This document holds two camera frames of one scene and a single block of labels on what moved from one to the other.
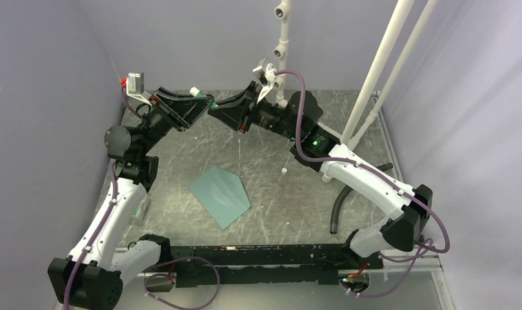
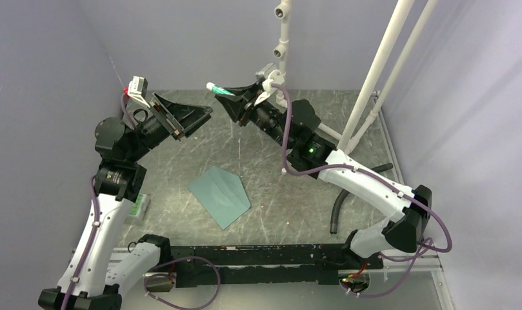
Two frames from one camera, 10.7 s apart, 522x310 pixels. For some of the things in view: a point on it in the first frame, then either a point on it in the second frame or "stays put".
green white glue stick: (197, 93) -> (212, 87)
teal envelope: (222, 194) stays put
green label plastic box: (142, 206) stays put
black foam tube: (333, 226) stays put
